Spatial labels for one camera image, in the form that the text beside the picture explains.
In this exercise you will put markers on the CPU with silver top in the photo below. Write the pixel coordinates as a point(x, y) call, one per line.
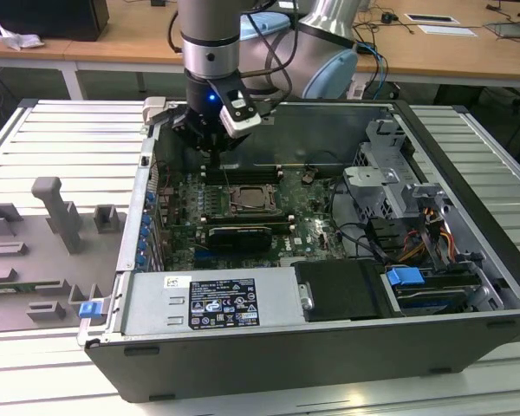
point(251, 196)

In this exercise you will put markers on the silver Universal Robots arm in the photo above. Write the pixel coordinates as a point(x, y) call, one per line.
point(208, 43)

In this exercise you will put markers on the blue slot retention clip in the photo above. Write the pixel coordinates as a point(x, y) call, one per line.
point(141, 260)
point(151, 198)
point(142, 247)
point(144, 234)
point(146, 221)

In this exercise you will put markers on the CPU socket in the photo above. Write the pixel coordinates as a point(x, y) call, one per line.
point(277, 211)

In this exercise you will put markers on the wooden desk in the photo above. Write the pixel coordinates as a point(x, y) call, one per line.
point(112, 52)
point(459, 56)

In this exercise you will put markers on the black graphics card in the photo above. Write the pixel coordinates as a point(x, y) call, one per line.
point(238, 238)

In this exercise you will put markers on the round silver coin battery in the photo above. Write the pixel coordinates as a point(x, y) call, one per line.
point(308, 177)

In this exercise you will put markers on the green motherboard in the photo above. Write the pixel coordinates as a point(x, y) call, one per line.
point(312, 242)

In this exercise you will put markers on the silver perforated drive cage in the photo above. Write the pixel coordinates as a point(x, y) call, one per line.
point(372, 182)

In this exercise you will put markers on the silver power supply unit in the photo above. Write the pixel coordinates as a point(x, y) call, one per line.
point(156, 303)

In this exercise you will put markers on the crumpled white paper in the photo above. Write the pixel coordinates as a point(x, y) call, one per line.
point(19, 40)

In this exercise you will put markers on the grey parts rack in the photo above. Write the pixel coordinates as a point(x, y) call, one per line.
point(47, 260)

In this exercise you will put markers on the blue case latch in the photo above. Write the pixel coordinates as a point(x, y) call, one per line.
point(90, 311)

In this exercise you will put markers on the black plastic shroud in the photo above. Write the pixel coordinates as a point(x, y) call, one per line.
point(342, 290)

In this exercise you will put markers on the small black adapter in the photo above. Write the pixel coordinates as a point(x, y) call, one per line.
point(389, 18)

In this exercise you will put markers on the green RAM stick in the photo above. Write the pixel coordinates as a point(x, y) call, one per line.
point(21, 287)

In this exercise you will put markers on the hard disk in blue carrier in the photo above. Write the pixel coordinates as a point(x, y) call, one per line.
point(403, 276)

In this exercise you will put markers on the open black PC case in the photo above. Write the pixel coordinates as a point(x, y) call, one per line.
point(286, 368)

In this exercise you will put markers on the white flat plate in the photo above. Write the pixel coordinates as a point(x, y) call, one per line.
point(448, 30)

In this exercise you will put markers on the clear glass tray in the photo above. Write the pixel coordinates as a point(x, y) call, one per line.
point(511, 29)

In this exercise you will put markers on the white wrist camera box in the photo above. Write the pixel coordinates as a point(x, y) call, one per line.
point(240, 121)

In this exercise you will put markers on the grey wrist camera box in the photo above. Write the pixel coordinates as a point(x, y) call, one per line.
point(154, 108)

